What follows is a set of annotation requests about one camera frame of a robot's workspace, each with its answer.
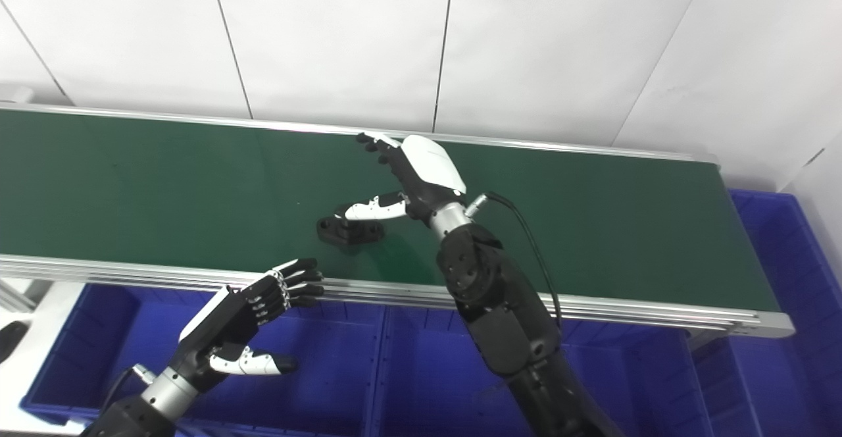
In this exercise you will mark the blue plastic bin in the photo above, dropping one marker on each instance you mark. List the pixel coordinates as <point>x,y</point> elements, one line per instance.
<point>99,358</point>
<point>789,384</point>
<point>427,371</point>

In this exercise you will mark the aluminium profile conveyor leg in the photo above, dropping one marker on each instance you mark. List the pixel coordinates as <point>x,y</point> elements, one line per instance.
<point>13,295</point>

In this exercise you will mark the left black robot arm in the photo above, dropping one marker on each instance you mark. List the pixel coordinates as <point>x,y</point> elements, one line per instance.
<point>131,417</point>

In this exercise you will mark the black flanged machine part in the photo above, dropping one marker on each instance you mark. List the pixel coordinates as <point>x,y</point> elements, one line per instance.
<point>348,231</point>
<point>10,341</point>

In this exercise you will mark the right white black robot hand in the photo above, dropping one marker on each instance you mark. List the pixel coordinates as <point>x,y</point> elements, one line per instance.
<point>424,174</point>

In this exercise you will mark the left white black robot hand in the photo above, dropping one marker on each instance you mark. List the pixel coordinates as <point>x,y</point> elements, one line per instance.
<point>230,328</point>

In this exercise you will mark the green conveyor belt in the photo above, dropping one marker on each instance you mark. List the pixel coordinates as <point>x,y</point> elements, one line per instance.
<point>131,187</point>

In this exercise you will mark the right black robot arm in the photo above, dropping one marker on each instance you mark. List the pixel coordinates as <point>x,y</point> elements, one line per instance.
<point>500,318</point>

